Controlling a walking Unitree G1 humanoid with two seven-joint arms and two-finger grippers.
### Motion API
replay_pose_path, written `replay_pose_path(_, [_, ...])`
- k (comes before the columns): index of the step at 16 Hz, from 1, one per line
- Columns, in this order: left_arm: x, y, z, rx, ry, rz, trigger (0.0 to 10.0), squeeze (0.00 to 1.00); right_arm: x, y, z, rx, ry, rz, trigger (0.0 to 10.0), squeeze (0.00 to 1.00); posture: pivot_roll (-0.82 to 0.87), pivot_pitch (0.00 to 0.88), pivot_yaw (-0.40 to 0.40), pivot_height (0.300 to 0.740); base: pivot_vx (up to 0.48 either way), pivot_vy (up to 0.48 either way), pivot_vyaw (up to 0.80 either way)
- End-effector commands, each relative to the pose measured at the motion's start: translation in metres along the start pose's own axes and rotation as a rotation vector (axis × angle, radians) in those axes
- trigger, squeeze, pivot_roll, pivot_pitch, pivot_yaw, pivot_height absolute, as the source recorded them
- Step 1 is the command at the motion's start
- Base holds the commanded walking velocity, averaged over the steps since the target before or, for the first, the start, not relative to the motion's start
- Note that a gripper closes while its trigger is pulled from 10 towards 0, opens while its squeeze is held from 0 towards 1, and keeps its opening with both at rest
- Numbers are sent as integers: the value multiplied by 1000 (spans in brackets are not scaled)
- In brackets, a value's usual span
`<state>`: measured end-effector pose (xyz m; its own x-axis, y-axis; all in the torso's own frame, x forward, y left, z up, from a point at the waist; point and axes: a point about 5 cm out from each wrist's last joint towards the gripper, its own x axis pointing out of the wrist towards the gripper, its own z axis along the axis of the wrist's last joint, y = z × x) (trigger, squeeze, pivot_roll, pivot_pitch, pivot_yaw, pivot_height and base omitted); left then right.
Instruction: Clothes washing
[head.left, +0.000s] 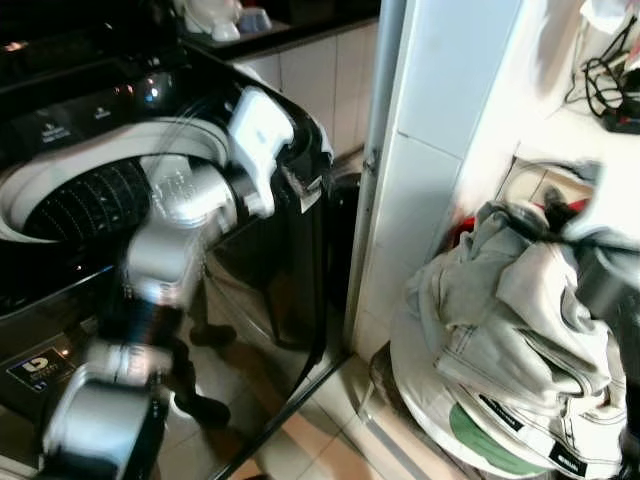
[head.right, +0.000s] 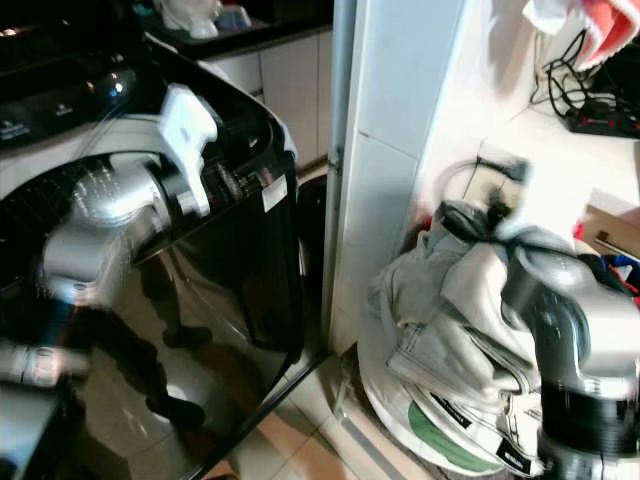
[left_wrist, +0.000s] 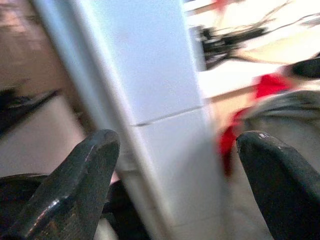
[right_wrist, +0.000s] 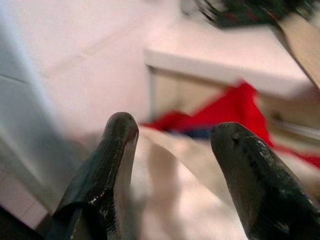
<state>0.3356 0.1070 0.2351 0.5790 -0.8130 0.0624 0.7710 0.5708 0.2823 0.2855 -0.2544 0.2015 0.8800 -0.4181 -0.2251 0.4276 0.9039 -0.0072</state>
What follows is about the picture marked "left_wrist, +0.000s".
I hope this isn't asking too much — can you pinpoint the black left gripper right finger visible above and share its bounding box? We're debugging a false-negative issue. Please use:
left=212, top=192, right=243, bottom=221
left=236, top=131, right=320, bottom=240

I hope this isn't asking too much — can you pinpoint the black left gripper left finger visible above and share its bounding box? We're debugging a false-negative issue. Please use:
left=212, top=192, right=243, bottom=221
left=7, top=128, right=121, bottom=240

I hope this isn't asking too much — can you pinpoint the grey cloth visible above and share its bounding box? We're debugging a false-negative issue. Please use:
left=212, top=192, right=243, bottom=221
left=243, top=89, right=320, bottom=176

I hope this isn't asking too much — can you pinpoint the red cloth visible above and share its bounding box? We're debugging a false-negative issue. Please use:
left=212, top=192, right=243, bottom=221
left=217, top=73, right=295, bottom=176

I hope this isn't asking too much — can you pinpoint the black cable bundle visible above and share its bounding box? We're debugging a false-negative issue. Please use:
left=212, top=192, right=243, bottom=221
left=196, top=13, right=320, bottom=70

